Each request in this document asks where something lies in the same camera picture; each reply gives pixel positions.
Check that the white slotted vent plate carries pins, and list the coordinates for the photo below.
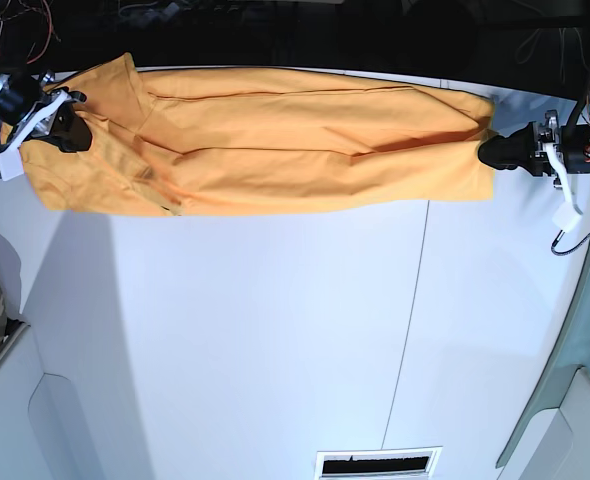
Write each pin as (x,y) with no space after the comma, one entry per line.
(392,464)

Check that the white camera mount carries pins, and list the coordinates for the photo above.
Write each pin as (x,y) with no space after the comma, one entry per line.
(567,217)
(11,165)

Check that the white left corner panel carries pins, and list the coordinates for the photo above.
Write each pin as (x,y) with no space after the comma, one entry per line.
(72,415)

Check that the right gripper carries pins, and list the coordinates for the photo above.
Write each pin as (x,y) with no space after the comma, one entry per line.
(28,112)

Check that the white right corner panel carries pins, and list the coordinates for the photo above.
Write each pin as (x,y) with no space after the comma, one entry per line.
(556,442)

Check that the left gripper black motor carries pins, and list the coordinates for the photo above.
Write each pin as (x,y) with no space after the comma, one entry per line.
(547,148)

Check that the orange yellow t-shirt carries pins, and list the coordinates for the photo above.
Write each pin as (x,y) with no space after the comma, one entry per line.
(256,141)

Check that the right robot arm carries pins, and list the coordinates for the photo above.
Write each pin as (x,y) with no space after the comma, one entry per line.
(26,33)

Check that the white corner panel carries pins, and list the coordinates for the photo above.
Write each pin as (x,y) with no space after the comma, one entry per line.
(556,442)
(72,415)

